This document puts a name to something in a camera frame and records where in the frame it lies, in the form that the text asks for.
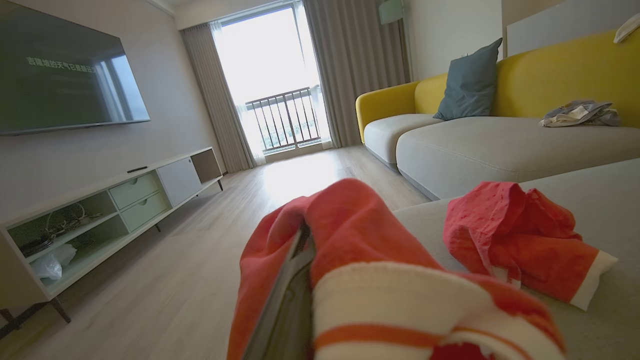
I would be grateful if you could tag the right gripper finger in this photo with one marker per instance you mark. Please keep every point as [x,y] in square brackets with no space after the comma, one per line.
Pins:
[287,310]

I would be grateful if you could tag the red garment with white trim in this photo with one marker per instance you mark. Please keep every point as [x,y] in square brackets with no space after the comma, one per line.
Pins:
[360,225]
[515,235]

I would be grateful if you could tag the grey and beige clothing pile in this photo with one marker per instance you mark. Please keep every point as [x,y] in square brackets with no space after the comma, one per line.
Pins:
[575,112]

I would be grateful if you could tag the white console cabinet door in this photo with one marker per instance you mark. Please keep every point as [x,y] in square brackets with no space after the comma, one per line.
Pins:
[179,181]

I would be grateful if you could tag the white sheer curtain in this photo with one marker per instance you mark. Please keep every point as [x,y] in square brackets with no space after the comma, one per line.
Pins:
[250,142]
[324,125]

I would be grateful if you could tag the pale green console drawer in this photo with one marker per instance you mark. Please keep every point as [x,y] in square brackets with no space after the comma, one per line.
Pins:
[134,191]
[145,211]

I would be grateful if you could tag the black remote control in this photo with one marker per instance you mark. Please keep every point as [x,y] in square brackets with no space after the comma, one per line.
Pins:
[137,169]

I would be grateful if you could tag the dark balcony railing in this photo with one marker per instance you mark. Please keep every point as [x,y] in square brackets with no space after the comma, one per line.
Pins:
[280,96]

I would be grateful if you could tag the grey curtain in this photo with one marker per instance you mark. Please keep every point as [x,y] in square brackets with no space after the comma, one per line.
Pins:
[355,60]
[215,100]

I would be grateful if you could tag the white television console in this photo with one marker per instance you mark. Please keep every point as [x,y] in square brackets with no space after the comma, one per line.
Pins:
[100,187]

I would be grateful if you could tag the white plastic bag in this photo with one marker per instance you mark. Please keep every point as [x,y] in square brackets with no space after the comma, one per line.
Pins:
[47,267]

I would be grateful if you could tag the yellow and grey sofa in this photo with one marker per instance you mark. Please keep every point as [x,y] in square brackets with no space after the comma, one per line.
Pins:
[500,150]

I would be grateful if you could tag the blue grey cushion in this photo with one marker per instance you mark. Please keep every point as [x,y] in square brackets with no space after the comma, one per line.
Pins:
[470,80]

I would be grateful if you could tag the floor lamp pale green shade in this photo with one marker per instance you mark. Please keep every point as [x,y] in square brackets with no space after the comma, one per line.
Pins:
[391,11]

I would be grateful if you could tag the white cloth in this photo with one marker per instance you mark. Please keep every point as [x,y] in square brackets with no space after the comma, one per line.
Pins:
[629,27]

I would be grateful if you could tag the wall television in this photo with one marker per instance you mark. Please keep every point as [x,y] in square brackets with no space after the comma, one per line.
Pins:
[60,75]

